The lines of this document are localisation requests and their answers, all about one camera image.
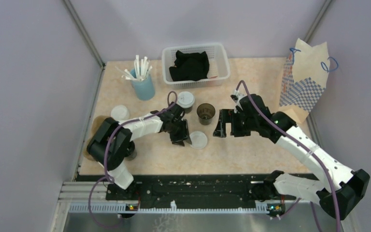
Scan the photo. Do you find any black paper cup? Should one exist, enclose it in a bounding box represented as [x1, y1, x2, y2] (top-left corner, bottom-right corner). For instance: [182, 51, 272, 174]
[125, 141, 137, 160]

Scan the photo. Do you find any dark printed coffee cup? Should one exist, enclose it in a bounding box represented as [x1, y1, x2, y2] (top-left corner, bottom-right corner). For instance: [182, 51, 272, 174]
[197, 103, 215, 125]
[183, 106, 193, 114]

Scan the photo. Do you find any checkered paper takeout bag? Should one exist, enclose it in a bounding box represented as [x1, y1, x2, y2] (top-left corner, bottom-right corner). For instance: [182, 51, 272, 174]
[276, 39, 339, 124]

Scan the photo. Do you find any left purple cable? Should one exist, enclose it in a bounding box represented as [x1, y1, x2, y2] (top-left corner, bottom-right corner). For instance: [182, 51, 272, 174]
[87, 91, 178, 230]

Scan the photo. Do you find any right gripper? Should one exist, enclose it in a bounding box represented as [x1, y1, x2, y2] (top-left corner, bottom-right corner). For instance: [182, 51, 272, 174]
[213, 109, 258, 138]

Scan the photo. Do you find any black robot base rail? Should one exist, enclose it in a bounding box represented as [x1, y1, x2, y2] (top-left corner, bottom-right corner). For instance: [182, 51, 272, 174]
[59, 173, 327, 218]

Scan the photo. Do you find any brown cardboard cup carrier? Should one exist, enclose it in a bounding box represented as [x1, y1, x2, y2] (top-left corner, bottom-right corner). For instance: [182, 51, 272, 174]
[83, 116, 109, 161]

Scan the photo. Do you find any blue straw holder cup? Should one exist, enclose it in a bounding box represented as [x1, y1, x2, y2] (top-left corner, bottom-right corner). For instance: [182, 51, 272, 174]
[131, 74, 155, 101]

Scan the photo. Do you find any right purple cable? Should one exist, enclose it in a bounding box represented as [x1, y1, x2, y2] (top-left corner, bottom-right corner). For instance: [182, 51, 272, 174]
[233, 80, 343, 232]

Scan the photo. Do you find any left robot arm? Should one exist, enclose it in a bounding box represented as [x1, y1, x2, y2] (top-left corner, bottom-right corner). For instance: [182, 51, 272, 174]
[86, 102, 191, 200]

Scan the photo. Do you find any purple cable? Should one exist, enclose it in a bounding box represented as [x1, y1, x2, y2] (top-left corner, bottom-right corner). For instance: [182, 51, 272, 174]
[233, 80, 343, 232]
[87, 91, 178, 230]

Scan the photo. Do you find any white plastic basket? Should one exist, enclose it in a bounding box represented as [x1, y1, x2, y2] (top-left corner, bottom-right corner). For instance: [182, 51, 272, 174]
[162, 43, 230, 89]

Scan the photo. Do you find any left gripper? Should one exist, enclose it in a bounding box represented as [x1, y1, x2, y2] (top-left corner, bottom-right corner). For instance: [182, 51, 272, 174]
[169, 118, 192, 146]

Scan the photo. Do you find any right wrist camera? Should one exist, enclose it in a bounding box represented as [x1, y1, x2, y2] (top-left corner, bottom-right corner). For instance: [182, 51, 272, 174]
[230, 89, 246, 104]

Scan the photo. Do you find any white lid stack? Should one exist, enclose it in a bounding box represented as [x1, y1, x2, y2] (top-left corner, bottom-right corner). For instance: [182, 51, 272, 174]
[110, 105, 130, 121]

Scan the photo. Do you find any black cloth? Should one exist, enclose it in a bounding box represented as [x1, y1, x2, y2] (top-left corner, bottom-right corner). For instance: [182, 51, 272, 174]
[169, 50, 210, 82]

